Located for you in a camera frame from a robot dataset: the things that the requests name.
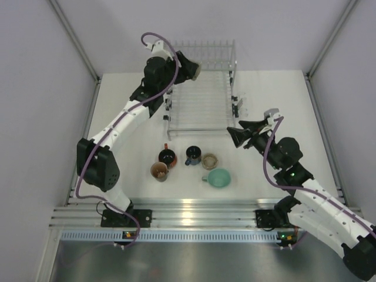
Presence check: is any purple cable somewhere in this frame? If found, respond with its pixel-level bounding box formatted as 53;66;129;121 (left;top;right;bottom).
263;116;376;239
75;32;180;250

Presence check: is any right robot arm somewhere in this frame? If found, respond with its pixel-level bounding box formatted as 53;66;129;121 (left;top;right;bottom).
227;117;375;281

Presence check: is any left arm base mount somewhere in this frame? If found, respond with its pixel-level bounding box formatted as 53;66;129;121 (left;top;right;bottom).
100;209;153;228

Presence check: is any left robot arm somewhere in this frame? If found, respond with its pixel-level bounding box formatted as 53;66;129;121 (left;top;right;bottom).
75;51;201;227

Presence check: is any left aluminium frame post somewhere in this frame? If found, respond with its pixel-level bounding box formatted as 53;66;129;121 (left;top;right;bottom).
47;0;100;83

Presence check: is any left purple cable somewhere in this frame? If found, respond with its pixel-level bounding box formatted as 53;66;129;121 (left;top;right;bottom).
75;32;180;250

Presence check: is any teal green cup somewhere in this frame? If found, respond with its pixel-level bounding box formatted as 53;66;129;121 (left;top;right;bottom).
202;168;231;188

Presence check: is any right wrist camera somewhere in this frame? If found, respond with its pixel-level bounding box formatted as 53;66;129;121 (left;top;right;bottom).
264;108;282;125

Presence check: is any aluminium rail base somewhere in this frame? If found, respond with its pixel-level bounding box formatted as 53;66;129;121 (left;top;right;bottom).
49;198;279;230

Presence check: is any black and red mug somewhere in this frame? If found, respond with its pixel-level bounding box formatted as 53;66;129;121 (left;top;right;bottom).
158;143;177;169

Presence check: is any beige speckled cup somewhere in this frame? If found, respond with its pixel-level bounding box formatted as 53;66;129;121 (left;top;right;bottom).
201;153;219;170

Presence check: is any aluminium frame post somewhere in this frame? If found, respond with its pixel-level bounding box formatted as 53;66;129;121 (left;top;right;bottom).
47;0;100;83
305;0;361;79

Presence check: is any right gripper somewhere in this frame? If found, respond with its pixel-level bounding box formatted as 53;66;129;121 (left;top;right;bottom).
228;120;281;170

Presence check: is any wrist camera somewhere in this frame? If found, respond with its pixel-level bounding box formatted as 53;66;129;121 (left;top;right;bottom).
264;108;282;125
146;41;169;59

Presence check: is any metal wire dish rack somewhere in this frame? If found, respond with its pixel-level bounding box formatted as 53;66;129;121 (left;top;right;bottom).
163;40;243;139

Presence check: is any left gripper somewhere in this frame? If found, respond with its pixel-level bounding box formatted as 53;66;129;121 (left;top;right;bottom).
159;52;197;94

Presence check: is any olive grey mug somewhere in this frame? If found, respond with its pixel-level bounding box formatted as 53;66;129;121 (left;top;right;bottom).
191;62;202;81

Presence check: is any dark blue mug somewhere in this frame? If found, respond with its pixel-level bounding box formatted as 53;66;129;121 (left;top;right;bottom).
185;146;202;166

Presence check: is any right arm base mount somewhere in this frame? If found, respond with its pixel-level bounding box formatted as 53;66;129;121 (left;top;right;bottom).
255;210;287;230

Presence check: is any right aluminium frame post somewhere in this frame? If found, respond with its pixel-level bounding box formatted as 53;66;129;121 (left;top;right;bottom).
305;0;361;79

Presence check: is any slotted cable duct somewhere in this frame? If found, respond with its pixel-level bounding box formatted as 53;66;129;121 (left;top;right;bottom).
61;230;281;243

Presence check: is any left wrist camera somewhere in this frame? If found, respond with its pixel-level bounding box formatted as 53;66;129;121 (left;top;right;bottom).
146;41;169;59

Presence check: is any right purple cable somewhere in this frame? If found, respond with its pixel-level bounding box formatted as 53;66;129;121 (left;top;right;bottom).
263;116;376;239

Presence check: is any brown mug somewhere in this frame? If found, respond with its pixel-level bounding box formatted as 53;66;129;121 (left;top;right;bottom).
150;162;169;182

